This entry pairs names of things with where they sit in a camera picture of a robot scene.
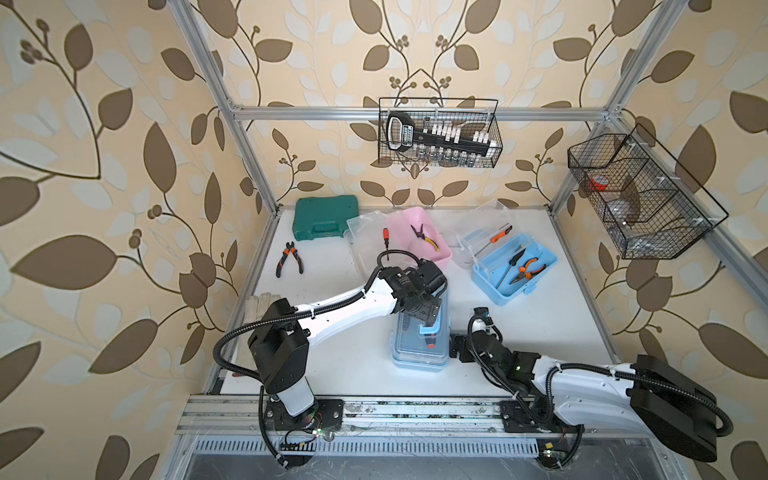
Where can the black socket wrench set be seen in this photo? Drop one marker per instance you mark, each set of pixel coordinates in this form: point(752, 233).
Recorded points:
point(421, 134)

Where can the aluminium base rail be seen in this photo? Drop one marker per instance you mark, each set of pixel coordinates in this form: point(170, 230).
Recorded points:
point(443, 427)

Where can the black wire basket centre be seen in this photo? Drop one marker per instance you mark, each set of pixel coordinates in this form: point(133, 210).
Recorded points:
point(469, 105)

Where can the black wire basket right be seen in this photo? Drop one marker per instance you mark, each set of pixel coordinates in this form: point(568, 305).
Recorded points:
point(657, 204)

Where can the yellow handled pliers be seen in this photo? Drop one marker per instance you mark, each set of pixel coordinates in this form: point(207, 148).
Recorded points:
point(421, 235)

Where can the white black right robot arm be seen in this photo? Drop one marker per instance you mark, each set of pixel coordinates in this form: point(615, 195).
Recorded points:
point(646, 396)

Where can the small red screwdriver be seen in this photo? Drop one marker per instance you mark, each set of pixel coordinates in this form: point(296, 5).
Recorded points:
point(386, 239)

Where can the aluminium frame post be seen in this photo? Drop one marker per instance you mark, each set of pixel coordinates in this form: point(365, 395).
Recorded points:
point(184, 16)

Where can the beige work glove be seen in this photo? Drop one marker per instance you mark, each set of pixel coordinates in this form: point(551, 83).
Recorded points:
point(255, 309)

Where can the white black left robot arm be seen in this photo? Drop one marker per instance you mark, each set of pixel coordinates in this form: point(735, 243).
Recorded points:
point(280, 341)

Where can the black wire basket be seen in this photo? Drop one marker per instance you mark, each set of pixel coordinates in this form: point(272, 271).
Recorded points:
point(657, 204)
point(469, 105)

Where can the green plastic tool case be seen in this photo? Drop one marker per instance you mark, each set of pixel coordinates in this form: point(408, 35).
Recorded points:
point(323, 217)

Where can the orange black needle-nose pliers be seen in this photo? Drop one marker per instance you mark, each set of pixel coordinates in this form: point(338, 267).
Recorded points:
point(529, 270)

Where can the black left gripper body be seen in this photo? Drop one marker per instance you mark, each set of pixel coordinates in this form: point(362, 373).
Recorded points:
point(425, 308)

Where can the red tape roll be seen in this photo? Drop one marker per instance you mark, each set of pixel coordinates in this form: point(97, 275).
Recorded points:
point(598, 183)

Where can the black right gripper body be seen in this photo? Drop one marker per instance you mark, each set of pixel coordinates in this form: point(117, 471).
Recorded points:
point(464, 355)

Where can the pink open toolbox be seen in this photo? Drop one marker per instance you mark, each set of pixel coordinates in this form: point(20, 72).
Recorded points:
point(365, 241)

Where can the black yellow long screwdriver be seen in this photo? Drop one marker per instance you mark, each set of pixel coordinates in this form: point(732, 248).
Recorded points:
point(511, 263)

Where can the blue clear-lid toolbox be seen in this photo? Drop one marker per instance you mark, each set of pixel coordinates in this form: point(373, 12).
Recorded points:
point(407, 344)

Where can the orange handled flat screwdriver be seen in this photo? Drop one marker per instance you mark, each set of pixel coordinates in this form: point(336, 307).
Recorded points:
point(496, 237)

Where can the light blue open toolbox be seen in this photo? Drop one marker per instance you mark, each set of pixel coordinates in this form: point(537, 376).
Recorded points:
point(472, 230)

